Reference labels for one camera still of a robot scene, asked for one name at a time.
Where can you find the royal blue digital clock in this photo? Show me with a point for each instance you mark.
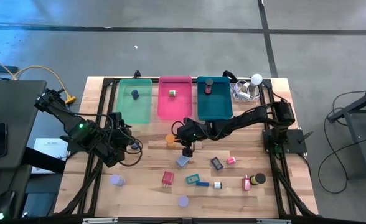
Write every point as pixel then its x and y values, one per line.
pixel 202 183

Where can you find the red sand hourglass black cap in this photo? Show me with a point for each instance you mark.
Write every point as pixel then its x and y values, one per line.
pixel 208 82

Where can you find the red usb wall charger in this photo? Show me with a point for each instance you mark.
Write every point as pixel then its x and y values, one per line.
pixel 167 178
pixel 246 184

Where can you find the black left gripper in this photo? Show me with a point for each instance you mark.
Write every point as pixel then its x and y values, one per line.
pixel 120 135

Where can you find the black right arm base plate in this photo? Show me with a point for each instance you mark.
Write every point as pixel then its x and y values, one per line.
pixel 295 140

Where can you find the green plastic tray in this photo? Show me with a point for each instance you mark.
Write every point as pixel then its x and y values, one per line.
pixel 133 109

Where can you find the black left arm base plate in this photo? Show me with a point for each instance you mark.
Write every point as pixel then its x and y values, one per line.
pixel 74 147

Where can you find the navy blue digital clock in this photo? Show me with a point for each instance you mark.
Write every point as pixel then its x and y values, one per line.
pixel 135 94
pixel 216 163

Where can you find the black computer mouse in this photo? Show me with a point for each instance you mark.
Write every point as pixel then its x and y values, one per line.
pixel 5 203

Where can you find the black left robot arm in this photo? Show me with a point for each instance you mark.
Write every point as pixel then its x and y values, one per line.
pixel 77 124

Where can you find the teal plastic tray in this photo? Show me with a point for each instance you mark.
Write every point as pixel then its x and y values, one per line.
pixel 215 107

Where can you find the white paper sheet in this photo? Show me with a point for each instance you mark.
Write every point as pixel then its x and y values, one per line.
pixel 50 147

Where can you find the pink and white wall charger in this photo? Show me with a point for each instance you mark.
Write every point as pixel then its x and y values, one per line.
pixel 231 160

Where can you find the teal digital clock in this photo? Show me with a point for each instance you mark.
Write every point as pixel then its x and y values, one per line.
pixel 192 179

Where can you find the black aluminium table frame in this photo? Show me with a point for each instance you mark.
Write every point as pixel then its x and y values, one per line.
pixel 108 93

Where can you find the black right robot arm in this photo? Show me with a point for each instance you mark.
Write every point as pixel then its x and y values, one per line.
pixel 248 119

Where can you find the black table base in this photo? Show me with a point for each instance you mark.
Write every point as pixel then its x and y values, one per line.
pixel 357 104

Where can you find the blue sand hourglass black cap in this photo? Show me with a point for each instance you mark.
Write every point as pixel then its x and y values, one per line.
pixel 135 146

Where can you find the orange hourglass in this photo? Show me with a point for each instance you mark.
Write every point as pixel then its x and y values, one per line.
pixel 170 139

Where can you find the lavender wall charger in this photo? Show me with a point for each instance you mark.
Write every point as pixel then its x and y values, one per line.
pixel 182 161

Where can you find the lavender disc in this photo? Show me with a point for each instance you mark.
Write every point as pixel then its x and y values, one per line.
pixel 115 180

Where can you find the white light bulb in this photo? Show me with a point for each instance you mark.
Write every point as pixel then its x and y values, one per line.
pixel 256 79

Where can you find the pink plastic tray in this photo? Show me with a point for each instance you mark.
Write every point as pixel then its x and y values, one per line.
pixel 175 107

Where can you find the dark grey desk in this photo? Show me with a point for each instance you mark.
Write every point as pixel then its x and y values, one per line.
pixel 15 124

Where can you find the green and white wall charger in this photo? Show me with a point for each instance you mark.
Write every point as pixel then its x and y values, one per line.
pixel 172 93

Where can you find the silver aluminium bracket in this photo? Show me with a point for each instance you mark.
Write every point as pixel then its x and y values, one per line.
pixel 100 220
pixel 273 221

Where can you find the purple hourglass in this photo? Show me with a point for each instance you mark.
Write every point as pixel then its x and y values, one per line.
pixel 183 201

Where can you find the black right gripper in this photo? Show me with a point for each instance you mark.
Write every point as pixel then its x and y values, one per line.
pixel 190 130

